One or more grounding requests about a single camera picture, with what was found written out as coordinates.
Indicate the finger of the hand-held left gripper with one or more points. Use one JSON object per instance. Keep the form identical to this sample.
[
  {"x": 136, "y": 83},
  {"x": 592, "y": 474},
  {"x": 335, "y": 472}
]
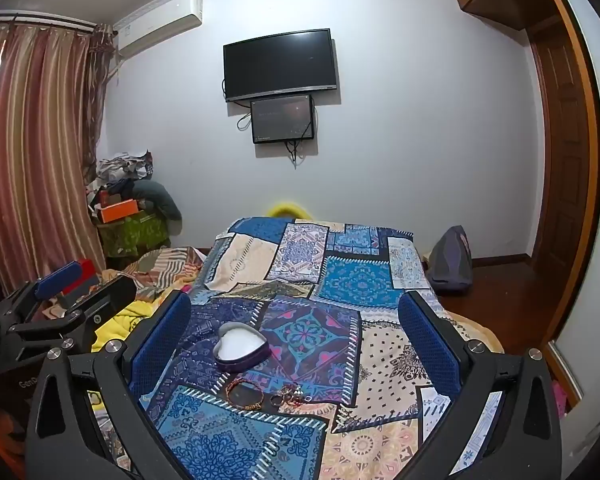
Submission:
[
  {"x": 107, "y": 300},
  {"x": 60, "y": 277}
]

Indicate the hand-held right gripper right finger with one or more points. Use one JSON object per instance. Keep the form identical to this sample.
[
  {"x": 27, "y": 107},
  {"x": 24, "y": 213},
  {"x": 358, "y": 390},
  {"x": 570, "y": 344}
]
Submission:
[{"x": 427, "y": 345}]

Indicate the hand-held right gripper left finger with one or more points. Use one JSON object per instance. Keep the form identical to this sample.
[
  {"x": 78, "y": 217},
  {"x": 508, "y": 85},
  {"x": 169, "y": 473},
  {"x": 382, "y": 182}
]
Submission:
[{"x": 155, "y": 345}]

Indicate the purple heart-shaped jewelry box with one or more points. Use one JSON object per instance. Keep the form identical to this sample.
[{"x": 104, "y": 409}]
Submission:
[{"x": 242, "y": 347}]

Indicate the yellow cloth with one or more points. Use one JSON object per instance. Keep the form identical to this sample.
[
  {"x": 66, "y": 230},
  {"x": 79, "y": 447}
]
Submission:
[{"x": 125, "y": 317}]

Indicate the striped orange blanket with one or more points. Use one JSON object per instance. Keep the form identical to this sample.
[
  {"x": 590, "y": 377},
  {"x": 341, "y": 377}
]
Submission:
[{"x": 167, "y": 265}]

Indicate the grey backpack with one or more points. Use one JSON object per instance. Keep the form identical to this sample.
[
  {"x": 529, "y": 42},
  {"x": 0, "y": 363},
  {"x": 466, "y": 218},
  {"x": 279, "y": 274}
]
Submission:
[{"x": 450, "y": 265}]

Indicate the orange box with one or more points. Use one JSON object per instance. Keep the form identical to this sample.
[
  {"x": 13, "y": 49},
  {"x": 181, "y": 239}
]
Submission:
[{"x": 120, "y": 211}]

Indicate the patchwork printed blanket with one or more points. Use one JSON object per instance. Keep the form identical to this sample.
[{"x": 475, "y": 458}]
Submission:
[{"x": 340, "y": 280}]

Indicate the striped brown curtain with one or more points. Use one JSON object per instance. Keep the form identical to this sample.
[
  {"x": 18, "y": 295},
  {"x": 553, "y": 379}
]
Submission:
[{"x": 35, "y": 150}]

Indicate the yellow plastic object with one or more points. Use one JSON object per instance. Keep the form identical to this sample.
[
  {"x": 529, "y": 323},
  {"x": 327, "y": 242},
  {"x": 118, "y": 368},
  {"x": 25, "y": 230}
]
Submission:
[{"x": 287, "y": 208}]

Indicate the brown wooden door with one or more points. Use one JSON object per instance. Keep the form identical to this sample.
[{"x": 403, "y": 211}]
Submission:
[{"x": 565, "y": 160}]

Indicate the white air conditioner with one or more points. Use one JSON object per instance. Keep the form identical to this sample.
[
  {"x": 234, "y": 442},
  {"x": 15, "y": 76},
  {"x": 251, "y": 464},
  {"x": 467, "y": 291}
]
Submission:
[{"x": 157, "y": 22}]

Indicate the small black wall monitor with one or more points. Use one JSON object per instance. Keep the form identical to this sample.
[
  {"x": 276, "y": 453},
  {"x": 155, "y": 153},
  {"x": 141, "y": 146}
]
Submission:
[{"x": 282, "y": 119}]

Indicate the white curtain rail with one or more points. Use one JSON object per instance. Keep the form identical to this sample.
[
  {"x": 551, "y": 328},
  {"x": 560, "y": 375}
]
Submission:
[{"x": 45, "y": 22}]

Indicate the black wall television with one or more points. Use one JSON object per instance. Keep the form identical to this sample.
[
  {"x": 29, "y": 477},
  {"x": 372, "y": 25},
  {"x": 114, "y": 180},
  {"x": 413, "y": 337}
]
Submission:
[{"x": 280, "y": 65}]

